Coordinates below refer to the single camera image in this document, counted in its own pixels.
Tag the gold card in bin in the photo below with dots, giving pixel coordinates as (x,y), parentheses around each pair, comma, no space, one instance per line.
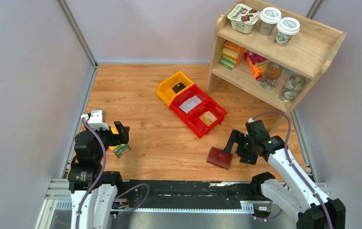
(208,118)

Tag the black card in bin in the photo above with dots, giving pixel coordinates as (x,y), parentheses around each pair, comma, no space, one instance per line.
(178,87)

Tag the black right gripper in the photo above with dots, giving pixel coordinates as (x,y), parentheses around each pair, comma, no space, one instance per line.
(238,137)

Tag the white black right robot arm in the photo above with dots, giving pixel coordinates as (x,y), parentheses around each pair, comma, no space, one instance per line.
(301,199)

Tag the glass bottle left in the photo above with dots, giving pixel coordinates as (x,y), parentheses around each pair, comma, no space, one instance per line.
(272,73)

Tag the red plastic bin front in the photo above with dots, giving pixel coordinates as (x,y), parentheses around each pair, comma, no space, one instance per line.
(196,125)

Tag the stack of sponges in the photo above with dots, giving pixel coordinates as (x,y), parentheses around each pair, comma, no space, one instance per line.
(231,55)

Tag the paper coffee cup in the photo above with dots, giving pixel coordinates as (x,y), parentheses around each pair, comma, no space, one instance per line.
(269,17)
(287,27)

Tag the Chobani yogurt cup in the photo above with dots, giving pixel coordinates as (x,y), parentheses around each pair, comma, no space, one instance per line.
(243,18)

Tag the paper coffee cup left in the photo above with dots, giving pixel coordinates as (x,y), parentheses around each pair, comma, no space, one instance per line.
(269,17)

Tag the white card in bin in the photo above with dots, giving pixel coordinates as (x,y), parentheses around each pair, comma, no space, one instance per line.
(190,103)

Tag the red plastic bin middle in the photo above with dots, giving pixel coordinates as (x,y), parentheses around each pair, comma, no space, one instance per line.
(179,99)

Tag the red leather card holder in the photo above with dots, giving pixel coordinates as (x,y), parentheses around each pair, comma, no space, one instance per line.
(218,158)

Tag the orange green snack box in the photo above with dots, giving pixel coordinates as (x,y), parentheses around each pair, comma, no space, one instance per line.
(121,150)

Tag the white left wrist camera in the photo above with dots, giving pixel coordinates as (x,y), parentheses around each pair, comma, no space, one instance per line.
(96,120)

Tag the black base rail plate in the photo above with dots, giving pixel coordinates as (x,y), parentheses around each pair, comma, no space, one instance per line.
(189,195)

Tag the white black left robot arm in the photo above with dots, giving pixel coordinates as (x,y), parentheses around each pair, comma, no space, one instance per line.
(93,189)

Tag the orange snack bag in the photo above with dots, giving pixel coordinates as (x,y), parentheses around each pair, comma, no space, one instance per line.
(256,63)

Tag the red plastic bin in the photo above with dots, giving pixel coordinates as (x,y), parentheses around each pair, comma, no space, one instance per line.
(196,125)
(179,99)

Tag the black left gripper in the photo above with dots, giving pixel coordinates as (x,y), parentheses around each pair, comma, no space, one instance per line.
(122,138)

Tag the yellow plastic bin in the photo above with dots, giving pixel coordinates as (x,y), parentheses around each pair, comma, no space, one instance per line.
(171,87)

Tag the wooden shelf unit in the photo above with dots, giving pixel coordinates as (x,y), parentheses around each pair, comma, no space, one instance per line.
(309,53)

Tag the glass bottle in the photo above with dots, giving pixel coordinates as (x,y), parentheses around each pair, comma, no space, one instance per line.
(272,73)
(292,88)

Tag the glass bottle right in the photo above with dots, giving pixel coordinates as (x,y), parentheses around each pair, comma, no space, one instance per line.
(292,88)

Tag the paper coffee cup right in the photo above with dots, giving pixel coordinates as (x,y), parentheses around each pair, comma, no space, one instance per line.
(287,27)

